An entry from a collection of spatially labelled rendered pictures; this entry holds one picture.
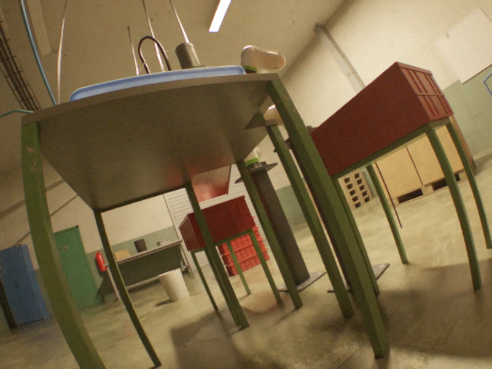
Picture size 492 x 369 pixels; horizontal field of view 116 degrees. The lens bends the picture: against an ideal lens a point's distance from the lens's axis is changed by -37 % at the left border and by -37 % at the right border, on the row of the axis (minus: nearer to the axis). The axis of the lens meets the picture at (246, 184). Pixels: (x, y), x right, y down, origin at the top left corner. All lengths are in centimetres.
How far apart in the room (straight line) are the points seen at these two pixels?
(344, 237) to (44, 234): 69
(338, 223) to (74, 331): 65
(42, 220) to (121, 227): 610
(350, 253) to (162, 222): 612
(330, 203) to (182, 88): 48
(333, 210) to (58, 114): 72
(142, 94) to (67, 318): 50
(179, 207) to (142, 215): 103
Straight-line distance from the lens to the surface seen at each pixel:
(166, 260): 650
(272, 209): 177
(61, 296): 51
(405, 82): 87
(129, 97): 60
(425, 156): 309
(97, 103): 60
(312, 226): 103
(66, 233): 688
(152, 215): 661
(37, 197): 54
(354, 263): 69
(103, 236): 138
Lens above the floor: 56
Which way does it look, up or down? 9 degrees up
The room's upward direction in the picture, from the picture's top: 22 degrees counter-clockwise
